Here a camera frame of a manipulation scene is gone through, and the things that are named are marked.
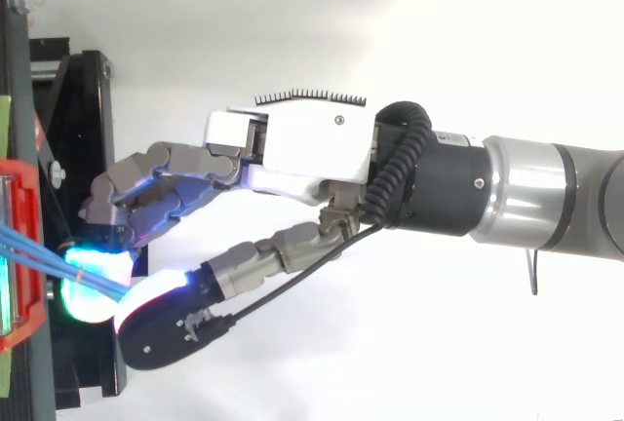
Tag red bin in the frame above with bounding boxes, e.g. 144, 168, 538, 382
0, 157, 48, 355

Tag thin black cable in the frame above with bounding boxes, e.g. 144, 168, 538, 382
221, 222, 386, 332

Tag black stand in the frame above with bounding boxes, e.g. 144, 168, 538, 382
0, 0, 150, 412

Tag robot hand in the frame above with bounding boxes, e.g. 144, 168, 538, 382
60, 87, 379, 371

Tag black coiled cable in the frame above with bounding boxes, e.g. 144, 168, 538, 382
363, 100, 435, 227

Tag blue cable bundle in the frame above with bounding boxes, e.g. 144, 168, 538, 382
0, 223, 129, 303

